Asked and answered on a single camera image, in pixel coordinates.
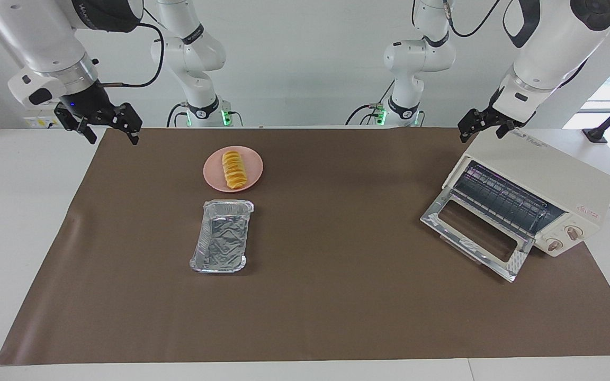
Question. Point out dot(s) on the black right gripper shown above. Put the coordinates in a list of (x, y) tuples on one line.
[(90, 103)]

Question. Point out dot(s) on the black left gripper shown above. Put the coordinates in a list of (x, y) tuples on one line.
[(495, 117)]

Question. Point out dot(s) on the yellow braided bread loaf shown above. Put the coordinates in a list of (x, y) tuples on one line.
[(234, 169)]

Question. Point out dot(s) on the aluminium foil baking tray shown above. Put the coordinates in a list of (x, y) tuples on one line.
[(223, 238)]

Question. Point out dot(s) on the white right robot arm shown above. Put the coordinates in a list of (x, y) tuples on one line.
[(45, 42)]

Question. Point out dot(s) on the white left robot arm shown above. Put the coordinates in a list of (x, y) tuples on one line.
[(548, 47)]

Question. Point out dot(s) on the cream toaster oven body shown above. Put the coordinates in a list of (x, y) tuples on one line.
[(548, 169)]

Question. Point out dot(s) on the beige oven knob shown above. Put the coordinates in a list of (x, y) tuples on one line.
[(555, 244), (573, 232)]

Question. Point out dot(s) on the glass oven door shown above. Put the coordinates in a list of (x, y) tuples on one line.
[(514, 262)]

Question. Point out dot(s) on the pink round plate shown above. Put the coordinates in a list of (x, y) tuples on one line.
[(212, 172)]

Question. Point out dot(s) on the brown table mat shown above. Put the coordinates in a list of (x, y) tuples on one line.
[(337, 307)]

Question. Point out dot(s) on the white wall power socket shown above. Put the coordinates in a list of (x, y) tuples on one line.
[(37, 123)]

